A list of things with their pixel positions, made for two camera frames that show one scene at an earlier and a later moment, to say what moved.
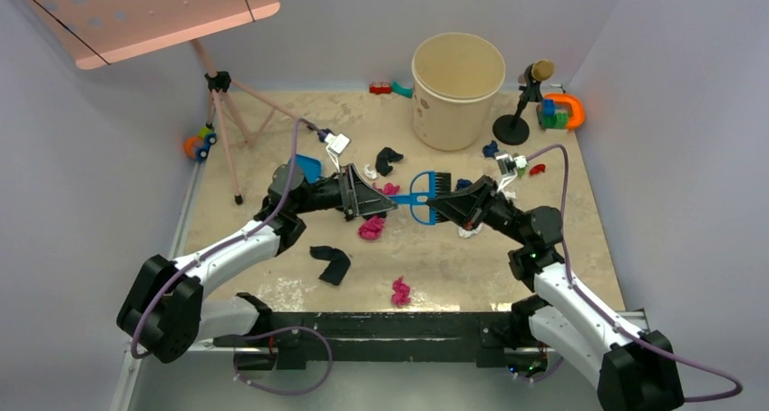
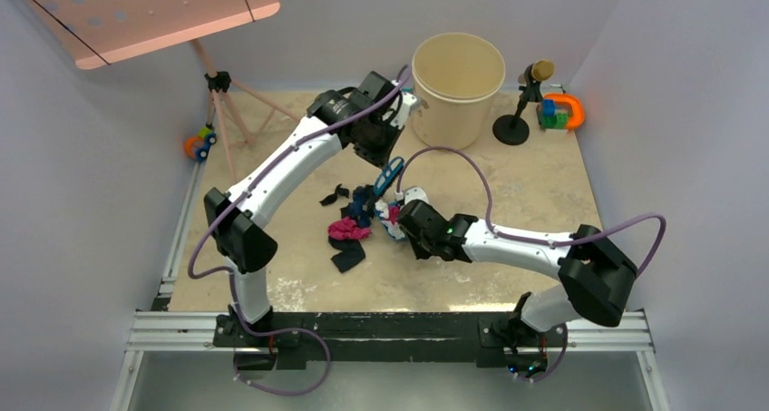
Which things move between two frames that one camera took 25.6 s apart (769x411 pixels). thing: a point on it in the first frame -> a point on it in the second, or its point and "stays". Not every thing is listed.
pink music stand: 100,20 stays
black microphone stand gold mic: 512,129 stays
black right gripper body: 499,214 -> 421,247
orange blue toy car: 197,146 stays
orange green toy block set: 560,111 stays
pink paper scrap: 371,229 -> 346,229
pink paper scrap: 389,189 -> 394,211
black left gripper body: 323,195 -> 379,141
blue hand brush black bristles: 424,186 -> 394,168
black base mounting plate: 482,337 stays
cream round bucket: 454,77 stays
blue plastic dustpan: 310,167 -> 381,211
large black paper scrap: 338,267 -> 352,252
